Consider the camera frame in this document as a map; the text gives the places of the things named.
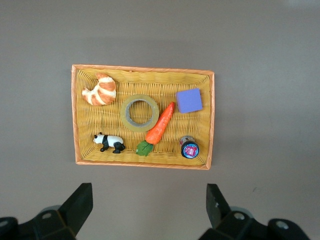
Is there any purple foam block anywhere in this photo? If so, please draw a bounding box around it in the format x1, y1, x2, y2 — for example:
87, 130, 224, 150
175, 87, 203, 115

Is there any toy croissant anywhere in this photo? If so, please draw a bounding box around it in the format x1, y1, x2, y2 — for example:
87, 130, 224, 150
81, 72, 118, 107

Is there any small jar with blue lid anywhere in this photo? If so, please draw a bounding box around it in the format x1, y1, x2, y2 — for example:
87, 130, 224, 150
178, 135, 201, 160

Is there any clear packing tape roll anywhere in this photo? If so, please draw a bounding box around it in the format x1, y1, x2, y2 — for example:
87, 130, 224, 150
119, 94, 160, 133

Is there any toy carrot with green leaf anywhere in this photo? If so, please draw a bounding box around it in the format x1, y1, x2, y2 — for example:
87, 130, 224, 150
135, 101, 176, 158

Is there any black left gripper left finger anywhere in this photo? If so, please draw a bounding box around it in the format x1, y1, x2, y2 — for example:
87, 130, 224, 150
0, 182, 94, 240

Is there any toy panda figure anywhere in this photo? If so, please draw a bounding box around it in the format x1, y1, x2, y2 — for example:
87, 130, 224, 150
93, 132, 127, 154

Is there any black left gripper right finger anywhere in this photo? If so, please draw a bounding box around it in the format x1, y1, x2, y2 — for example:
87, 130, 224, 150
198, 183, 320, 240

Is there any yellow wicker basket orange rim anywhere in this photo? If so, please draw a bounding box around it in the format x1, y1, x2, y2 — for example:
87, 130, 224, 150
71, 64, 216, 171

